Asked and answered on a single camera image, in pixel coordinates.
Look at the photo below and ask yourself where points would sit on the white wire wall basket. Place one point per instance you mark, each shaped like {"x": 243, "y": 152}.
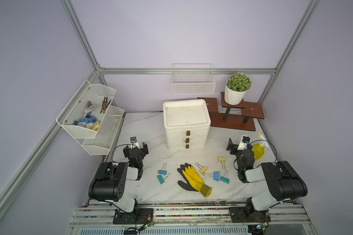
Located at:
{"x": 193, "y": 79}

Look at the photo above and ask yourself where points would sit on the brown wooden clothespins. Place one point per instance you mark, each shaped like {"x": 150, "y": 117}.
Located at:
{"x": 105, "y": 105}

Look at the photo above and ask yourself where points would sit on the white plastic drawer cabinet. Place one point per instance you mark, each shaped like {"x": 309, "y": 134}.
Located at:
{"x": 186, "y": 124}

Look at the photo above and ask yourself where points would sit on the teal binder clip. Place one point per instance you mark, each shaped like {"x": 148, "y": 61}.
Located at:
{"x": 224, "y": 178}
{"x": 162, "y": 177}

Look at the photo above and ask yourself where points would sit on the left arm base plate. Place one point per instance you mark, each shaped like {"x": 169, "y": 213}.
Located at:
{"x": 138, "y": 216}

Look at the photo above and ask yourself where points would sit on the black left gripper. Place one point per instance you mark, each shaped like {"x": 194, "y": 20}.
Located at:
{"x": 126, "y": 151}

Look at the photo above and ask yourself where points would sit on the yellow black work glove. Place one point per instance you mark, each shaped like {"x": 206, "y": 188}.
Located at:
{"x": 192, "y": 180}

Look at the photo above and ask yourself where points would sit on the green plant in white pot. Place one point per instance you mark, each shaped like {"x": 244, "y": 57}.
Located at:
{"x": 236, "y": 87}

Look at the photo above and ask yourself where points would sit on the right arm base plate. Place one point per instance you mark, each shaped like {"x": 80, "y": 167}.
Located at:
{"x": 247, "y": 215}

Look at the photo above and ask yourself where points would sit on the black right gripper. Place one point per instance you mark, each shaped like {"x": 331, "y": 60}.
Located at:
{"x": 232, "y": 146}

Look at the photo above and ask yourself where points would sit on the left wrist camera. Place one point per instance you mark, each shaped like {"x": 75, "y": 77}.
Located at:
{"x": 134, "y": 143}

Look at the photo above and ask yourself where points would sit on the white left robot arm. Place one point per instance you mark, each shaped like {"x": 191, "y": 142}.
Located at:
{"x": 108, "y": 184}

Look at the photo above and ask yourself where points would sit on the white mesh upper bin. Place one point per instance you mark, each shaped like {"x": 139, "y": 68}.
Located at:
{"x": 81, "y": 117}

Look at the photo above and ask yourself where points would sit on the brown wooden step shelf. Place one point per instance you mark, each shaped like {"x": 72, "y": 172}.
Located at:
{"x": 240, "y": 117}

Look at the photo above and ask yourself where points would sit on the yellow spray bottle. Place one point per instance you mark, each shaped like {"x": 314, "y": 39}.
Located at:
{"x": 259, "y": 147}

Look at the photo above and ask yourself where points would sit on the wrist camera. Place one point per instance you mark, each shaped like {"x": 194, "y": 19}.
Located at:
{"x": 134, "y": 143}
{"x": 245, "y": 140}

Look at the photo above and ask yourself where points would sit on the white mesh bin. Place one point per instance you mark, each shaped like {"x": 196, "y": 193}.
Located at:
{"x": 102, "y": 143}
{"x": 81, "y": 117}

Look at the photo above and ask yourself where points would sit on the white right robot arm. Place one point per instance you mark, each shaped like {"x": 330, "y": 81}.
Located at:
{"x": 283, "y": 182}

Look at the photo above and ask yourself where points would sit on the blue white cloth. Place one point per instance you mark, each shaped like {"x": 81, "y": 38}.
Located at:
{"x": 88, "y": 121}

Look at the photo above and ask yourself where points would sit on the white mesh lower bin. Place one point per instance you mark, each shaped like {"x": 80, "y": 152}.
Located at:
{"x": 102, "y": 143}

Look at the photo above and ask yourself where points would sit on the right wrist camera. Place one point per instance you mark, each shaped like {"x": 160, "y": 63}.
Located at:
{"x": 245, "y": 140}

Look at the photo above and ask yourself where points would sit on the yellow binder clip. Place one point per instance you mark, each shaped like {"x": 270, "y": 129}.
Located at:
{"x": 222, "y": 160}
{"x": 202, "y": 169}

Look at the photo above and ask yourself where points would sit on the blue binder clip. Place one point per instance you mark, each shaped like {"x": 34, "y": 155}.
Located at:
{"x": 163, "y": 170}
{"x": 215, "y": 175}

